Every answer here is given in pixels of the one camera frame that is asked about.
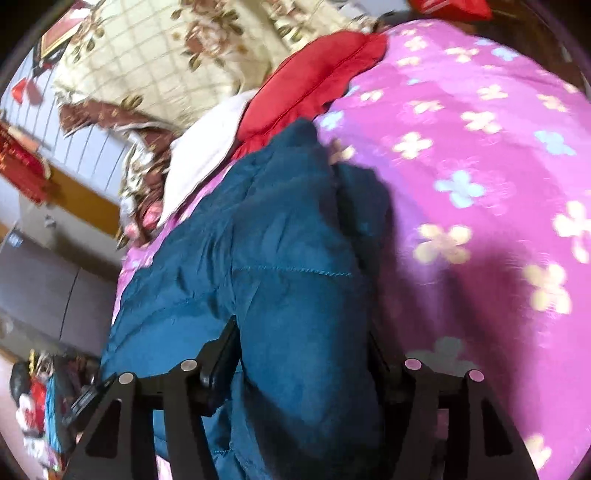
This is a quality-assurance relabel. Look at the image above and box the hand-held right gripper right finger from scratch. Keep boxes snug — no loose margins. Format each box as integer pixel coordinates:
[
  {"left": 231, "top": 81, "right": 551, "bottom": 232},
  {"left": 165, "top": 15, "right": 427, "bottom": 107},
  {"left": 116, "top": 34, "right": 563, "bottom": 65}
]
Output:
[{"left": 367, "top": 332, "right": 541, "bottom": 480}]

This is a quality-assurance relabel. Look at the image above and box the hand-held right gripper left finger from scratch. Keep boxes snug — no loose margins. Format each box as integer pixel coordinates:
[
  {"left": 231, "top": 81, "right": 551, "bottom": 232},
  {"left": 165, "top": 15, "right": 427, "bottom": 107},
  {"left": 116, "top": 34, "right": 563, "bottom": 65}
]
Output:
[{"left": 62, "top": 316, "right": 241, "bottom": 480}]

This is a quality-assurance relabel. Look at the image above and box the teal quilted jacket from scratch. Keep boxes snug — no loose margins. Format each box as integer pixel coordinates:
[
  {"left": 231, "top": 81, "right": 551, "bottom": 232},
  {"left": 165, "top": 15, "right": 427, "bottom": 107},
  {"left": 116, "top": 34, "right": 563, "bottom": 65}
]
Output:
[{"left": 99, "top": 117, "right": 398, "bottom": 480}]

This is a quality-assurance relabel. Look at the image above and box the red and white toy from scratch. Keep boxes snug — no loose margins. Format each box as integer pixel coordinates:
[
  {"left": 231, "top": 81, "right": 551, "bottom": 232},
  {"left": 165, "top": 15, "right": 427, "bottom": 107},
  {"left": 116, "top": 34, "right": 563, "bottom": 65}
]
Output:
[{"left": 11, "top": 357, "right": 54, "bottom": 464}]

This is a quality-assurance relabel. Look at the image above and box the grey cabinet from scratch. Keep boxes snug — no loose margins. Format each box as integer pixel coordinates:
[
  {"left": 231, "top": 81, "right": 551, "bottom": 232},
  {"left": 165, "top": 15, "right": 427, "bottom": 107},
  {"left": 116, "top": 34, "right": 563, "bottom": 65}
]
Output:
[{"left": 0, "top": 231, "right": 121, "bottom": 356}]

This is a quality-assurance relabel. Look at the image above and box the wooden bed headboard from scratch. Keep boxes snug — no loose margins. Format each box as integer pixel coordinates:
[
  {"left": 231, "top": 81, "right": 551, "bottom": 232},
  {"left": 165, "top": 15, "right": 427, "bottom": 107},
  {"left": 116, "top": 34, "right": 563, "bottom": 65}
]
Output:
[{"left": 0, "top": 46, "right": 127, "bottom": 238}]

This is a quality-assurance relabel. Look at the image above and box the brown floral cloth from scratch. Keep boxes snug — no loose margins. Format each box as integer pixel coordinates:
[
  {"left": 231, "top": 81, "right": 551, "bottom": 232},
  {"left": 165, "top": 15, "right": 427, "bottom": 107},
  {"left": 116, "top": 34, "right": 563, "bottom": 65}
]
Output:
[{"left": 60, "top": 99, "right": 185, "bottom": 250}]

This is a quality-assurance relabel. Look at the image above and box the white pillow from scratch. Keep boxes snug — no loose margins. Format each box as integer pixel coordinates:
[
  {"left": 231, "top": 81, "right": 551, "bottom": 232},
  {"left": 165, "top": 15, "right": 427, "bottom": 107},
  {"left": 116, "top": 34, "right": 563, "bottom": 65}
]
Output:
[{"left": 157, "top": 90, "right": 259, "bottom": 227}]

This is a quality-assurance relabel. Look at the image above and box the red hanging decoration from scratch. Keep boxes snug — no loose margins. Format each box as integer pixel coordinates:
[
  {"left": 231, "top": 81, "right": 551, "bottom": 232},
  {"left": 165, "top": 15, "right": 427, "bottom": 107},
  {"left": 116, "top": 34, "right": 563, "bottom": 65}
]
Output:
[{"left": 0, "top": 120, "right": 52, "bottom": 204}]

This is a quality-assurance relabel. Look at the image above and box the pink floral bedsheet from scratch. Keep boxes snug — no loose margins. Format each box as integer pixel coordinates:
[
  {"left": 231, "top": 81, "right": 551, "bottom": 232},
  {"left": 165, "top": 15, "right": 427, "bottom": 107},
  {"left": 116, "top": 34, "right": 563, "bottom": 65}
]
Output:
[{"left": 111, "top": 18, "right": 591, "bottom": 480}]

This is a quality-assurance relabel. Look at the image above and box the red pillow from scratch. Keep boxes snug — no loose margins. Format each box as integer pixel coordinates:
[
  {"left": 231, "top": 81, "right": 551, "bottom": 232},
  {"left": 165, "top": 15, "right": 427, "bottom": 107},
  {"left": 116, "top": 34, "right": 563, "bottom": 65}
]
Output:
[{"left": 231, "top": 31, "right": 389, "bottom": 160}]

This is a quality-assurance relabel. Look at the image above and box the cream floral quilt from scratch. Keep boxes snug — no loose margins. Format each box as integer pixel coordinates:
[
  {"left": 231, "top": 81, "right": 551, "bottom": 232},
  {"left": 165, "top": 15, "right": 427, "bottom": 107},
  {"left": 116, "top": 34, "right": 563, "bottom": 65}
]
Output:
[{"left": 53, "top": 0, "right": 384, "bottom": 130}]

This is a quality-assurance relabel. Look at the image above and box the red framed picture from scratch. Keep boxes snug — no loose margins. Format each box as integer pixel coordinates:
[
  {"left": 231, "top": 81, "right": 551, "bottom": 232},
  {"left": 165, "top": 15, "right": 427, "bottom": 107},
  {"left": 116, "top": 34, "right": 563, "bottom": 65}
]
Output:
[{"left": 39, "top": 0, "right": 95, "bottom": 58}]

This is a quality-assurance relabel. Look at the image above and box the red plastic bag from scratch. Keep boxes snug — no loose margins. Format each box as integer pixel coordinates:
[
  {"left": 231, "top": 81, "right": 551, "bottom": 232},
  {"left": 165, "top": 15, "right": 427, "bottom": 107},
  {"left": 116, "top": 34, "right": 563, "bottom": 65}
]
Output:
[{"left": 406, "top": 0, "right": 492, "bottom": 21}]

